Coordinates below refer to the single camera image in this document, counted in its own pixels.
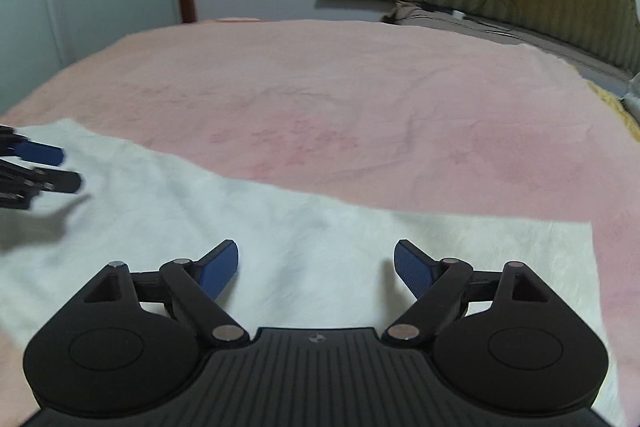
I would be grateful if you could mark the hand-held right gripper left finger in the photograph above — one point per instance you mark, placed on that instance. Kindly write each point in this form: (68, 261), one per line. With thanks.
(220, 269)

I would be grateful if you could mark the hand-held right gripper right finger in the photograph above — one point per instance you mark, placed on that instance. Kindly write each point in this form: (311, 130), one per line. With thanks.
(412, 269)

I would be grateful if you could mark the white pants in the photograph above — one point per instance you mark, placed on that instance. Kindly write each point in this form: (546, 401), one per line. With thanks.
(300, 227)

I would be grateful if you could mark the pink floral blanket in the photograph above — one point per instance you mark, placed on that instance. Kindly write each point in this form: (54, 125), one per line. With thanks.
(350, 107)

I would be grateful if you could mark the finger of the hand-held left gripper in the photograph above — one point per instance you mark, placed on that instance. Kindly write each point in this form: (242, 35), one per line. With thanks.
(60, 182)
(40, 153)

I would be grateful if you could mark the white charger plug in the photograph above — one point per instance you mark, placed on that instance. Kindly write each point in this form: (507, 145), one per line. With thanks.
(457, 13)

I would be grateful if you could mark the beige crumpled cloth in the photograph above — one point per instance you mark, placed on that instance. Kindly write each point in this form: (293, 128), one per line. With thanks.
(407, 11)

